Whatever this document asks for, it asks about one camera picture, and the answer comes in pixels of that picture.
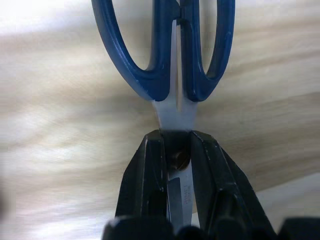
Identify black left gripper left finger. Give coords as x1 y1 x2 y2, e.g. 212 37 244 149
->
114 128 169 222

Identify blue handled steel scissors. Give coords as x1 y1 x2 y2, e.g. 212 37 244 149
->
90 0 236 229

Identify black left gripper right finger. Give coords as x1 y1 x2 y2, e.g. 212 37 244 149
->
187 129 277 236

